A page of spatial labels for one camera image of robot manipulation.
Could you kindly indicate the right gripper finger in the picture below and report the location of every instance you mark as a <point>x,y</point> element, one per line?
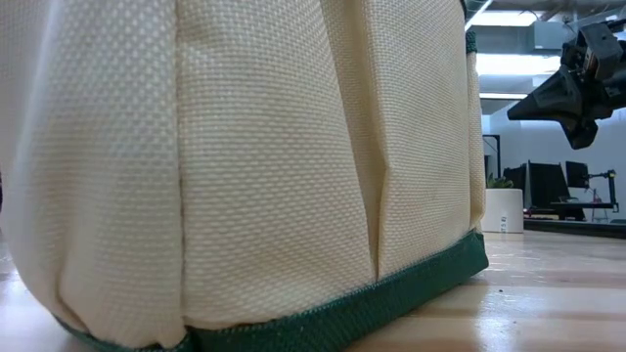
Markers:
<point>582,133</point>
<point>552,100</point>

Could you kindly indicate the beige green canvas gardening bag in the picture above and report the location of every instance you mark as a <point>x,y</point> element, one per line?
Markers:
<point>244,171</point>

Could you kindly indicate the black monitor on arm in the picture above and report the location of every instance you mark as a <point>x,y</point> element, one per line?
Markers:
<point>577,173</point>

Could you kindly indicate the long ceiling light strip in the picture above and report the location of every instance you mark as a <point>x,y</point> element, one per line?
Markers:
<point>504,96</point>

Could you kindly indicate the large black monitor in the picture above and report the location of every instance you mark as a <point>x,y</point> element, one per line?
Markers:
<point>548,183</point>

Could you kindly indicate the thin black floor stand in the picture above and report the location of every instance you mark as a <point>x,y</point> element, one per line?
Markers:
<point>498,156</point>

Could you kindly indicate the dark office desk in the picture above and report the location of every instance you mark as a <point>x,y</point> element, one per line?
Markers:
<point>569,211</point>

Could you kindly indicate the small black monitor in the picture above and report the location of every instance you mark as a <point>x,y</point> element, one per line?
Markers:
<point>516,178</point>

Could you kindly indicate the dark long bench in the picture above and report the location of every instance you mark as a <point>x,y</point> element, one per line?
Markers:
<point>577,227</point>

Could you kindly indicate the small green succulent plant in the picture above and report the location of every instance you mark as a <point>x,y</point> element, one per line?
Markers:
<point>499,183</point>

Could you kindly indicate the white cylindrical plant pot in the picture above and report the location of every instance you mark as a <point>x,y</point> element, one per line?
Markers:
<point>506,210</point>

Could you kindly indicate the grey rectangular ceiling duct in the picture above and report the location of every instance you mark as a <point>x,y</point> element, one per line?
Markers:
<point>518,36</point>

